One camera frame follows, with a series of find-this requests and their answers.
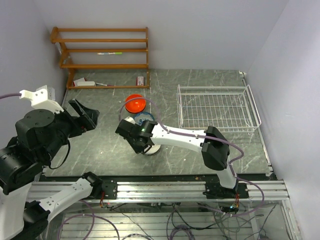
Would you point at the red white small box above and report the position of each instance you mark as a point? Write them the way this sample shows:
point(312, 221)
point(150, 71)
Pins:
point(140, 81)

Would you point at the blue patterned white bowl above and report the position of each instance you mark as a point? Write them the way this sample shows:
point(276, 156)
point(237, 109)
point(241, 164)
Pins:
point(140, 117)

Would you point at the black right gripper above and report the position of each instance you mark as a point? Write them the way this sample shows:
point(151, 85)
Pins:
point(138, 149)

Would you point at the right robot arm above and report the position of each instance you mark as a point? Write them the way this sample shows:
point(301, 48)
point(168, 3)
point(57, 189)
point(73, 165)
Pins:
point(210, 143)

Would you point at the white flat box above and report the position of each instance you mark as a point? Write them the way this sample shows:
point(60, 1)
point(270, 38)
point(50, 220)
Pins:
point(82, 82)

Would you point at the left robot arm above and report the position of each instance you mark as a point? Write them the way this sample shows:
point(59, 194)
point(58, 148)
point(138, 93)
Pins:
point(40, 135)

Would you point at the green white pen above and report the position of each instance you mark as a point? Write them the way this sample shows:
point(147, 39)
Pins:
point(109, 53)

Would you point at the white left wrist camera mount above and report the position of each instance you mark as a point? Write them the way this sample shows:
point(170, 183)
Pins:
point(43, 98)

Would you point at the white wire dish rack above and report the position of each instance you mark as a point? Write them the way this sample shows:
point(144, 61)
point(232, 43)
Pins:
point(231, 109)

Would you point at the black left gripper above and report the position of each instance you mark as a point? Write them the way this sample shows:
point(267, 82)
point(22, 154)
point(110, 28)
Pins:
point(88, 119)

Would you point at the aluminium rail frame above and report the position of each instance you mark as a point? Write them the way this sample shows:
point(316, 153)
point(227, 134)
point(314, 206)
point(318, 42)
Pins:
point(179, 208)

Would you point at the orange bowl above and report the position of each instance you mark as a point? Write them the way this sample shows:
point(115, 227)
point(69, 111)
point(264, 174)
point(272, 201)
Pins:
point(135, 103)

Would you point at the white corner bracket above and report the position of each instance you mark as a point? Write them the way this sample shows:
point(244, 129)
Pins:
point(243, 74)

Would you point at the white ribbed bowl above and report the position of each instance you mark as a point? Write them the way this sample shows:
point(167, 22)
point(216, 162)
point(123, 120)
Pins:
point(151, 150)

